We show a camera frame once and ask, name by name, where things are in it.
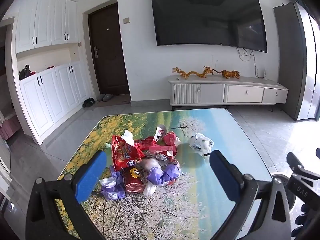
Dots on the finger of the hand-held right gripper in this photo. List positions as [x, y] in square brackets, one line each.
[295, 162]
[318, 153]

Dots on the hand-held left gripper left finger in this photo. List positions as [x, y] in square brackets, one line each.
[92, 172]

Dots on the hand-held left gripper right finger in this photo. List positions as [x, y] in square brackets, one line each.
[220, 170]

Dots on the purple plastic wrapper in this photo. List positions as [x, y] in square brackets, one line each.
[113, 190]
[160, 175]

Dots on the white plastic bag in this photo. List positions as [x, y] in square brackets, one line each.
[200, 142]

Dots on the large red snack bag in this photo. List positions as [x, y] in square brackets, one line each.
[123, 152]

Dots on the small red snack bag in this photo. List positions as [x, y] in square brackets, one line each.
[132, 180]

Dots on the white tissue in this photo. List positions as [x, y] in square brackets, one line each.
[128, 137]

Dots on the clear plastic bag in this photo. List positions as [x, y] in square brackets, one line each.
[150, 165]

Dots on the silver foil wrapper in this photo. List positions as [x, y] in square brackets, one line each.
[162, 158]

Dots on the red snack carton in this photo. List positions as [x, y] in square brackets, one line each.
[170, 138]

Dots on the pile of red snack wrappers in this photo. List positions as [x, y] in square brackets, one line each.
[160, 148]

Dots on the crushed drink can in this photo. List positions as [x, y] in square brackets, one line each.
[160, 135]

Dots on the person's right hand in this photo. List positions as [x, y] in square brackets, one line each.
[308, 220]

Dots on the grey slipper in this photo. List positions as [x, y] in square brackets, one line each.
[108, 97]
[100, 97]

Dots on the brown doormat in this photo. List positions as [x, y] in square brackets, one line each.
[117, 101]

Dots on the white television cabinet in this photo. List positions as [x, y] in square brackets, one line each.
[237, 92]

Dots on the pink bedding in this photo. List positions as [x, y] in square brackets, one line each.
[10, 127]

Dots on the grey refrigerator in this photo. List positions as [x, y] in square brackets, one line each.
[292, 62]

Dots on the golden tiger figurine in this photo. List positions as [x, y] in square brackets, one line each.
[230, 74]

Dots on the golden dragon figurine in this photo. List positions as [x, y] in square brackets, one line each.
[190, 74]

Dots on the black bag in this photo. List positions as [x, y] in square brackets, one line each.
[24, 72]

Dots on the dark brown door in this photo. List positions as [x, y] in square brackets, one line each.
[110, 50]

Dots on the white wall cabinet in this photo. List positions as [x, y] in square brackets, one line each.
[50, 97]

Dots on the black wall television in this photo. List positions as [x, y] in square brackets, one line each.
[207, 17]

